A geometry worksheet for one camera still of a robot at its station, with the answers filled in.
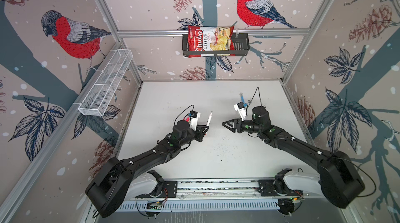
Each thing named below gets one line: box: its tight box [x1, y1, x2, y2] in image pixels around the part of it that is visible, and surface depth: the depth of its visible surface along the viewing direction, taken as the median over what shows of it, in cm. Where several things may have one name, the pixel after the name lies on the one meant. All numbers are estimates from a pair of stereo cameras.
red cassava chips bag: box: [187, 25, 236, 58], surface depth 90 cm
